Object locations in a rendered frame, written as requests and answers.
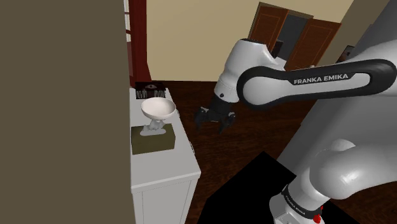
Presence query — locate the white pedestal bowl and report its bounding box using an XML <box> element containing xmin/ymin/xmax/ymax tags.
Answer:
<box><xmin>139</xmin><ymin>97</ymin><xmax>177</xmax><ymax>137</ymax></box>

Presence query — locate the dark box with eye print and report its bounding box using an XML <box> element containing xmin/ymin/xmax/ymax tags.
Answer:
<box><xmin>135</xmin><ymin>81</ymin><xmax>167</xmax><ymax>100</ymax></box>

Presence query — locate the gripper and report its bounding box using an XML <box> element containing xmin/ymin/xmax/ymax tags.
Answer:
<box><xmin>193</xmin><ymin>94</ymin><xmax>237</xmax><ymax>135</ymax></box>

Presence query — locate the brown double door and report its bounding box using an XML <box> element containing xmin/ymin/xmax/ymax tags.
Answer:
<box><xmin>247</xmin><ymin>2</ymin><xmax>342</xmax><ymax>72</ymax></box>

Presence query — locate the olive green box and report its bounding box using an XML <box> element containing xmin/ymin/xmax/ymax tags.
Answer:
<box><xmin>130</xmin><ymin>123</ymin><xmax>176</xmax><ymax>155</ymax></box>

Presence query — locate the white cabinet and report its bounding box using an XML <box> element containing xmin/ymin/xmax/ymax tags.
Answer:
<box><xmin>129</xmin><ymin>87</ymin><xmax>202</xmax><ymax>224</ymax></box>

